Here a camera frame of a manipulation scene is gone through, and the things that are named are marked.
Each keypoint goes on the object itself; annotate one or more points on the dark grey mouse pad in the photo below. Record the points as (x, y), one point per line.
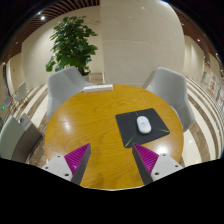
(130, 128)

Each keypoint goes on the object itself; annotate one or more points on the green potted plant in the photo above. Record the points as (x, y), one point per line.
(71, 43)

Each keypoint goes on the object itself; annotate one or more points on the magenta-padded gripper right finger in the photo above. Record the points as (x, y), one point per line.
(156, 163)

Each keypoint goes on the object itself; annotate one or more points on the grey upholstered chair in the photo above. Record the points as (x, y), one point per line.
(171, 93)
(65, 88)

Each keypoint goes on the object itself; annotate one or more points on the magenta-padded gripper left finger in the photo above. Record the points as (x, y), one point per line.
(68, 164)

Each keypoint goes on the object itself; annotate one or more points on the grey chair with wooden legs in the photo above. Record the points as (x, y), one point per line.
(20, 92)

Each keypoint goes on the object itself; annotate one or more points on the white power strip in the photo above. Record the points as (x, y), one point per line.
(98, 88)

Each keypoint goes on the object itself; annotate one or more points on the white printed computer mouse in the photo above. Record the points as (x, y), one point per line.
(143, 124)

